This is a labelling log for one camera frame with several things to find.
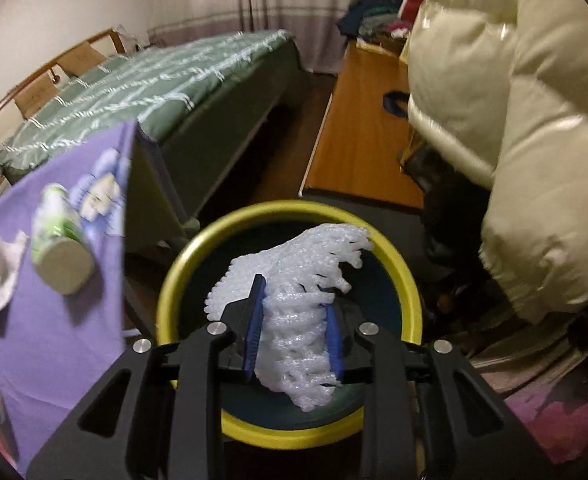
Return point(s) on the green label tea bottle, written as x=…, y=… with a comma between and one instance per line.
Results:
x=58, y=240

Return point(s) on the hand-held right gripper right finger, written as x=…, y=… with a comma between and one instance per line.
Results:
x=335, y=342

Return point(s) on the pink patterned clothing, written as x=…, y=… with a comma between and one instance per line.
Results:
x=564, y=410

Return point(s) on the yellow-rimmed trash bin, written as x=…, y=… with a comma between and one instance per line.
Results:
x=284, y=208

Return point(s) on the wooden bed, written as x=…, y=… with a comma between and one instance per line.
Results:
x=233, y=135

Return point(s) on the pink beige curtain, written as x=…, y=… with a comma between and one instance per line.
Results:
x=274, y=0

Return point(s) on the cream puffer jacket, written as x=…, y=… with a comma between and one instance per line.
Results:
x=524, y=110

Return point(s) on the purple floral tablecloth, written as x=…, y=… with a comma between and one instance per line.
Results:
x=58, y=340

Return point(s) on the black garment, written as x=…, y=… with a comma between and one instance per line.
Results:
x=444, y=210

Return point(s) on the crumpled white tissue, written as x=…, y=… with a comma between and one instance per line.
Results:
x=1, y=270

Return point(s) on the wooden desk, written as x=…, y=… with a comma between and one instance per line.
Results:
x=359, y=135

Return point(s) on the brown pillow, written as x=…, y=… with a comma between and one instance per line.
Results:
x=36, y=96
x=81, y=57

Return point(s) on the white foam fruit net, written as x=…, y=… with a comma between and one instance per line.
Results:
x=294, y=350

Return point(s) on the pile of dark clothes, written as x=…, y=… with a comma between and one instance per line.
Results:
x=374, y=12

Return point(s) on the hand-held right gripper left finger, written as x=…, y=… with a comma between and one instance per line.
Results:
x=254, y=327

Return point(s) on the green plaid duvet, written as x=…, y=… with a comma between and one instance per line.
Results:
x=138, y=90

